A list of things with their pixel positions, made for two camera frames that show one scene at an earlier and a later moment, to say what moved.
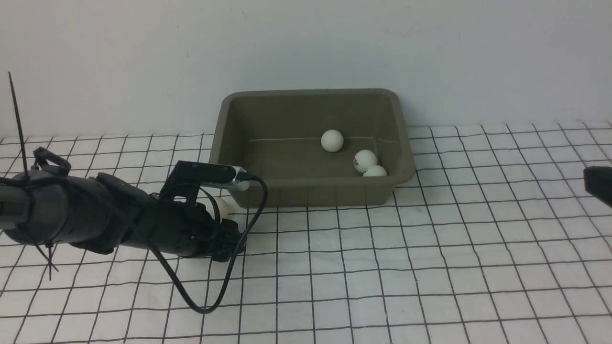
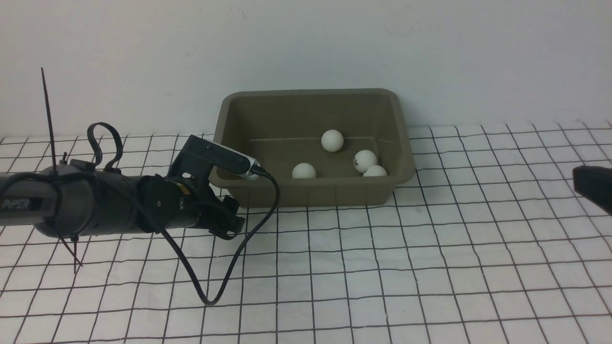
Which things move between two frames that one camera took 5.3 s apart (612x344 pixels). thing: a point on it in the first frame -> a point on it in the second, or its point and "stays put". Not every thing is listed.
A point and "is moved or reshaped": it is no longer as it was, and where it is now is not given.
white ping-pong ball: (332, 140) stays put
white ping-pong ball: (222, 207) is moved or reshaped
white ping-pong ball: (376, 170) stays put
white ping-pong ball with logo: (363, 159) stays put
